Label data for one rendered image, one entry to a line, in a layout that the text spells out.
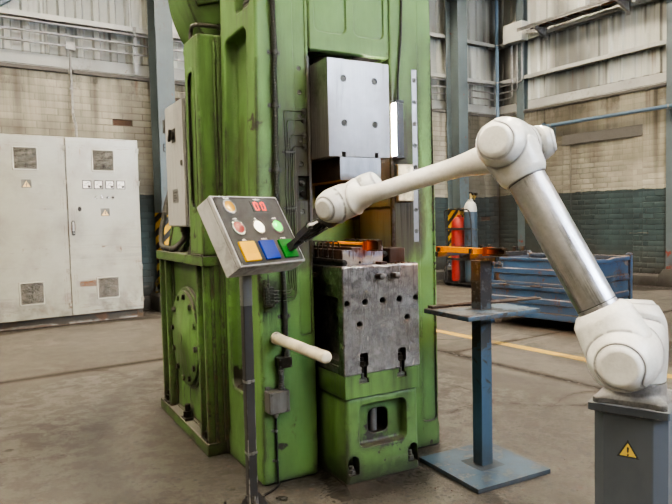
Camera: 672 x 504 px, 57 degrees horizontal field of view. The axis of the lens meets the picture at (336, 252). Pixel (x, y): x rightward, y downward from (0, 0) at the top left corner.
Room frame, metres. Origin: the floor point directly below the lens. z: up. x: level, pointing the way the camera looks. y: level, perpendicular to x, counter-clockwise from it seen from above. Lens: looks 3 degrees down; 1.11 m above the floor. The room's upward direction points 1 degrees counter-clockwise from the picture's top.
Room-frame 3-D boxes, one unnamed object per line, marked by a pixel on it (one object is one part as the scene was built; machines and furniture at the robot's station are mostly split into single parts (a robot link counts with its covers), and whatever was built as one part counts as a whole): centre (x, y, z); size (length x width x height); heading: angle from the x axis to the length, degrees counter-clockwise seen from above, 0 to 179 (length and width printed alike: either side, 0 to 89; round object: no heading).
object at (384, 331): (2.83, -0.05, 0.69); 0.56 x 0.38 x 0.45; 29
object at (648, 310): (1.67, -0.80, 0.77); 0.18 x 0.16 x 0.22; 148
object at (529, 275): (6.22, -2.21, 0.36); 1.20 x 0.80 x 0.72; 39
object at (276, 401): (2.54, 0.26, 0.36); 0.09 x 0.07 x 0.12; 119
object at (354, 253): (2.80, -0.01, 0.96); 0.42 x 0.20 x 0.09; 29
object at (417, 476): (2.57, -0.13, 0.01); 0.58 x 0.39 x 0.01; 119
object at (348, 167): (2.80, -0.01, 1.32); 0.42 x 0.20 x 0.10; 29
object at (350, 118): (2.82, -0.05, 1.56); 0.42 x 0.39 x 0.40; 29
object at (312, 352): (2.37, 0.15, 0.62); 0.44 x 0.05 x 0.05; 29
